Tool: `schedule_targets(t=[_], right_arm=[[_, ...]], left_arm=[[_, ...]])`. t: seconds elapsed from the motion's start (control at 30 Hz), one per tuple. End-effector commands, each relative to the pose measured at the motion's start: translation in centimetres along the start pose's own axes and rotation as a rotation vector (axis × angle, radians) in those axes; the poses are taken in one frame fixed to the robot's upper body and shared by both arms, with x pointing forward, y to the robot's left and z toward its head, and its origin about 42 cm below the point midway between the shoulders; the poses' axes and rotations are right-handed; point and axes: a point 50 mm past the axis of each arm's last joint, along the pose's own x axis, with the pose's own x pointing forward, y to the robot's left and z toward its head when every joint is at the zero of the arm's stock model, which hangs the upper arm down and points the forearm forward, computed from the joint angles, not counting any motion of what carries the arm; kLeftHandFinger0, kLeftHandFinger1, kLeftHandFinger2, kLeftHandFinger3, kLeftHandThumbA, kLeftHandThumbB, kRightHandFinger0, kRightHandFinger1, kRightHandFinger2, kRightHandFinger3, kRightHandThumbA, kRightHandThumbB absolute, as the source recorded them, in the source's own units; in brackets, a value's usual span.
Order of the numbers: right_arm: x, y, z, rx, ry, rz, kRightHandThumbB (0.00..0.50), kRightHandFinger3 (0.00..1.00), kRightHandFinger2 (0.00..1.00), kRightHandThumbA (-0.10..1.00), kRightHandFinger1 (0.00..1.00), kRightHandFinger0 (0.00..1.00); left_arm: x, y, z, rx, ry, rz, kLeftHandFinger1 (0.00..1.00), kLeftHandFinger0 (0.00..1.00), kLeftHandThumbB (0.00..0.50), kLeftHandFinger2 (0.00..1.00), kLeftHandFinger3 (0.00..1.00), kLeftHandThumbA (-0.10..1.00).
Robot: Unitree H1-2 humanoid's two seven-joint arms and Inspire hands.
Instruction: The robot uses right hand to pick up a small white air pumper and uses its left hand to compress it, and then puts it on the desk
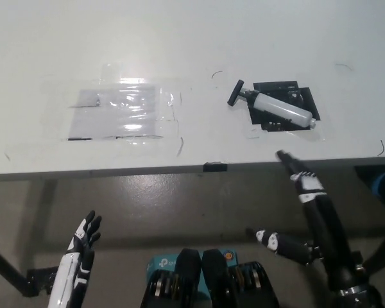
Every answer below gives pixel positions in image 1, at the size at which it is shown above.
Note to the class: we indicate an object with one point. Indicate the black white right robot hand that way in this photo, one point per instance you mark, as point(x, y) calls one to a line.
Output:
point(327, 231)

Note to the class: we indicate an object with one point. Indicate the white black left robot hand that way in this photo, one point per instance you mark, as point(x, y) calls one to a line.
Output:
point(72, 266)

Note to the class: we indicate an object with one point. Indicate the small white air pump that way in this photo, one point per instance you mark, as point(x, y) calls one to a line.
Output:
point(279, 109)

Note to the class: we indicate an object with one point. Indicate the black table leg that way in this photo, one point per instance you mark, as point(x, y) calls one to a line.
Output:
point(6, 266)
point(381, 256)

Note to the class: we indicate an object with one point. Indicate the blue object under table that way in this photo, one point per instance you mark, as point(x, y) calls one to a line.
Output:
point(383, 184)

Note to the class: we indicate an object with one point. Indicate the teal router box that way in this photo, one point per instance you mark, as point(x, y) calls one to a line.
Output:
point(162, 263)

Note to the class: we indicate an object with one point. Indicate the black printed marker sheet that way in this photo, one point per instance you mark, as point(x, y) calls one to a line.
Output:
point(304, 99)

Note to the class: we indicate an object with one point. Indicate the clear plastic sheet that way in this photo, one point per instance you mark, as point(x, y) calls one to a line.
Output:
point(93, 122)

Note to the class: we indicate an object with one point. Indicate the clear plastic film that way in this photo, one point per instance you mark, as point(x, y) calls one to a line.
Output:
point(170, 96)

